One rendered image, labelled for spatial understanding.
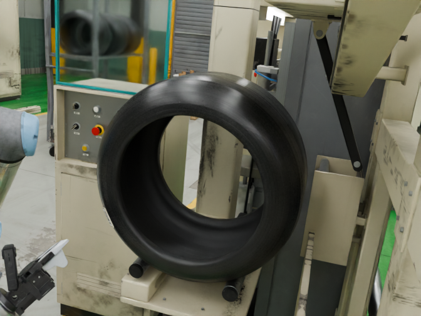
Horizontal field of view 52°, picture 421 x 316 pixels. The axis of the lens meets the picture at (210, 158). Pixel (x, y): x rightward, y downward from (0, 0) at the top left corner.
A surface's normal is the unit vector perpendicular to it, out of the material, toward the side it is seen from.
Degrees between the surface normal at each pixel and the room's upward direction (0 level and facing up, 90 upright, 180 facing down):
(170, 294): 0
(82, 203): 90
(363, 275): 90
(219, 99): 44
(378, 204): 90
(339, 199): 90
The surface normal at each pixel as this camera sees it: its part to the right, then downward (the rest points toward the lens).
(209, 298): 0.09, -0.95
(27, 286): 0.39, -0.04
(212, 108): -0.21, 0.08
